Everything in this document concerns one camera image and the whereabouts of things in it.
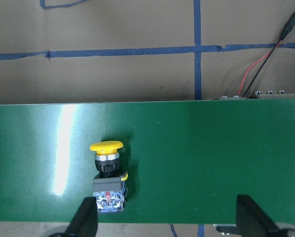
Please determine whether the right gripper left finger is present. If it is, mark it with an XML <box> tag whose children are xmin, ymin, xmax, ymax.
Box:
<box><xmin>63</xmin><ymin>197</ymin><xmax>98</xmax><ymax>237</ymax></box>

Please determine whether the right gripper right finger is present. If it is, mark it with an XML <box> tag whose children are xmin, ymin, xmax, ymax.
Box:
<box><xmin>236</xmin><ymin>195</ymin><xmax>283</xmax><ymax>237</ymax></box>

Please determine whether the yellow push button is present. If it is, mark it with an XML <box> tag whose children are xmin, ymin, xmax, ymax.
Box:
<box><xmin>90</xmin><ymin>141</ymin><xmax>128</xmax><ymax>213</ymax></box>

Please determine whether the green conveyor belt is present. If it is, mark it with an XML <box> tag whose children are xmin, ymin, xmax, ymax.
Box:
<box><xmin>0</xmin><ymin>99</ymin><xmax>295</xmax><ymax>224</ymax></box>

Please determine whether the red black conveyor wire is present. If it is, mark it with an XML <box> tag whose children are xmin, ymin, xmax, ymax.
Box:
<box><xmin>237</xmin><ymin>4</ymin><xmax>295</xmax><ymax>98</ymax></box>

